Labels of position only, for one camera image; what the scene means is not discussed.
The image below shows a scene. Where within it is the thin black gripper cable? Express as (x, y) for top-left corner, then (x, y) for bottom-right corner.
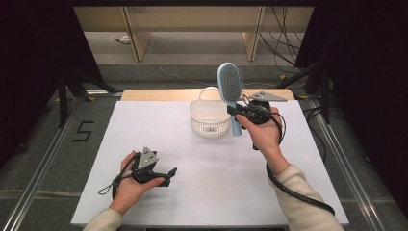
(97, 152), (142, 200)

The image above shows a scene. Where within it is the person's right hand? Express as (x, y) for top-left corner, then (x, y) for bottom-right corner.
(235, 106), (292, 176)

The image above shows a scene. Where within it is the dark curtain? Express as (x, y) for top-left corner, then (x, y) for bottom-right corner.
(0, 0), (104, 169)
(293, 0), (408, 210)

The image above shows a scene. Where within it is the grey floor cable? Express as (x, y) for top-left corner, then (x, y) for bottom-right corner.
(144, 44), (222, 89)

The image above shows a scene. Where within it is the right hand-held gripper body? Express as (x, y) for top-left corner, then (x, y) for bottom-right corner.
(239, 91), (289, 152)

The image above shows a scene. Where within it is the beige wooden cabinet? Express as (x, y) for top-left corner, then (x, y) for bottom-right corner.
(72, 5), (316, 63)

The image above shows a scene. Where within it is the light blue hairbrush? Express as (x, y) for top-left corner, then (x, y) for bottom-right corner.
(216, 62), (245, 138)

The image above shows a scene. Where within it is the thick black gripper cable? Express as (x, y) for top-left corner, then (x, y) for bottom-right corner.
(265, 109), (337, 217)

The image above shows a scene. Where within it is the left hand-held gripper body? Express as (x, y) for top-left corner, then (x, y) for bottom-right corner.
(131, 146), (162, 185)

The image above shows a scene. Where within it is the bundle of black floor cables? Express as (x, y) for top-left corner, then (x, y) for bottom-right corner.
(259, 5), (304, 75)

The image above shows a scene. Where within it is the person's left hand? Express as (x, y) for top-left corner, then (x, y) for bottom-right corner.
(108, 150), (166, 216)

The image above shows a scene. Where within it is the white slotted plastic basket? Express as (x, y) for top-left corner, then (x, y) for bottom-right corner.
(188, 86), (233, 140)

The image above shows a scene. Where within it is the aluminium floor rail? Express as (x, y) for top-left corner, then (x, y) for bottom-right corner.
(297, 98), (388, 231)
(0, 95), (85, 231)

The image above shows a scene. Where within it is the black metal stand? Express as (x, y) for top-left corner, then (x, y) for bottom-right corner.
(57, 65), (123, 129)
(275, 59), (332, 125)

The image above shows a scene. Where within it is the round floor socket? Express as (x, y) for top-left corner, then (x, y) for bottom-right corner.
(110, 33), (132, 46)

